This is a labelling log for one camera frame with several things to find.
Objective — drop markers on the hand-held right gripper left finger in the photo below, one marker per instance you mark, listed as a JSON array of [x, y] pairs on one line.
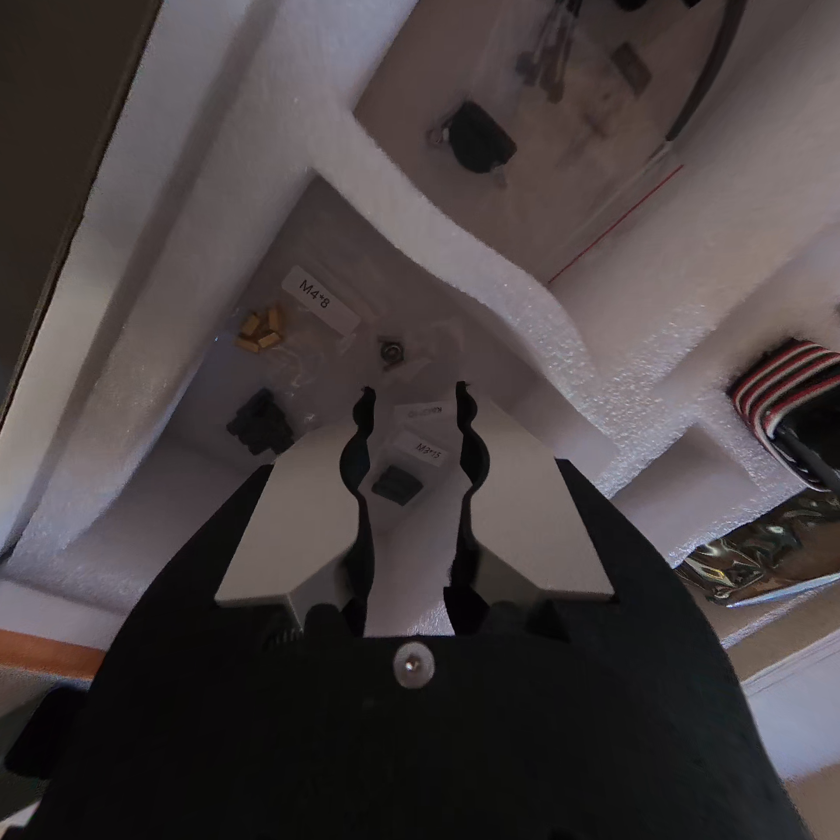
[[289, 525]]

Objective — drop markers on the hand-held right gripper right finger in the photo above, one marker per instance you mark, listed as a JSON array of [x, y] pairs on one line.
[[538, 525]]

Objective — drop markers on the white foam packing tray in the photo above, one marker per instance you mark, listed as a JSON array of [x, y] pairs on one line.
[[459, 216]]

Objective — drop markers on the black plastic connector part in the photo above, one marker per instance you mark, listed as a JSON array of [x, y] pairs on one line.
[[259, 423]]

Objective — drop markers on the clear bag brass standoffs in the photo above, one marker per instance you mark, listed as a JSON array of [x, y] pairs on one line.
[[262, 328]]

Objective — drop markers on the clear bag with nut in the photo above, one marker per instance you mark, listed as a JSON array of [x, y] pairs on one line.
[[392, 349]]

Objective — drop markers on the silver antistatic bag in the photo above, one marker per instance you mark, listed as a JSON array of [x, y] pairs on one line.
[[754, 544]]

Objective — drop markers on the large clear parts bag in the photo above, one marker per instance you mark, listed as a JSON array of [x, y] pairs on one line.
[[590, 164]]

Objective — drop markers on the black motor part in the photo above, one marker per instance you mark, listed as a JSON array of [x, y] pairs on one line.
[[479, 141]]

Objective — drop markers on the small brown square part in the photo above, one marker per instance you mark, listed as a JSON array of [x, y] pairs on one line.
[[633, 65]]

